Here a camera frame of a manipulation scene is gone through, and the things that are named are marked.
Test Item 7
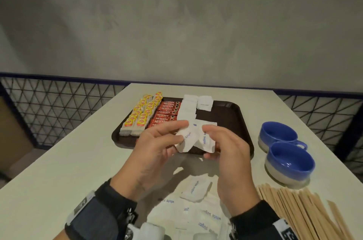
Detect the person's left hand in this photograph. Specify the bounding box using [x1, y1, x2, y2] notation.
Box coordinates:
[110, 120, 190, 201]

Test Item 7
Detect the person's right hand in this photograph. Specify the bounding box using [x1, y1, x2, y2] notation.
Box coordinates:
[201, 124, 261, 218]

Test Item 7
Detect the pile of white sugar sachets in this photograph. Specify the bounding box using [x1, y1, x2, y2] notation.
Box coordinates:
[147, 174, 233, 240]

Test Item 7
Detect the row of red Nescafe sachets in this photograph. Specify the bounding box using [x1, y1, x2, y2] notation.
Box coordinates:
[144, 100, 182, 129]

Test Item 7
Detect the brown plastic tray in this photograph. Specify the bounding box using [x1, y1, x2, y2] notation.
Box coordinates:
[111, 96, 255, 159]

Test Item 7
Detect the row of white sugar packets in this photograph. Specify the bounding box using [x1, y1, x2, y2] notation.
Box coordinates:
[177, 94, 198, 122]

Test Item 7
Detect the pile of wooden stirrers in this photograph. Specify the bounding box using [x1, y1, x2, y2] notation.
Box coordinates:
[256, 183, 355, 240]

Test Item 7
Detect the blue and white bowl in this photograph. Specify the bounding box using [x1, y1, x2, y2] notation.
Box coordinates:
[258, 121, 308, 154]
[264, 141, 316, 187]

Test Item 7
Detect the brown cardboard box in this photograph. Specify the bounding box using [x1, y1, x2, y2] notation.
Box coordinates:
[0, 96, 32, 167]

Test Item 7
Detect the black right wrist strap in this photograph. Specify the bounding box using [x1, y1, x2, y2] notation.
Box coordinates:
[229, 200, 300, 240]

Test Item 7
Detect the black wrist strap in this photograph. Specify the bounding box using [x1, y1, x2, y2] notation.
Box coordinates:
[229, 200, 300, 240]
[64, 179, 140, 240]

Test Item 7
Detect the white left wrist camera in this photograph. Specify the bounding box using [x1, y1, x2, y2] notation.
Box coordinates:
[124, 222, 166, 240]

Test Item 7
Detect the black left wrist strap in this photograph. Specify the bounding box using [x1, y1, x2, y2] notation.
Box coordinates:
[64, 179, 140, 240]

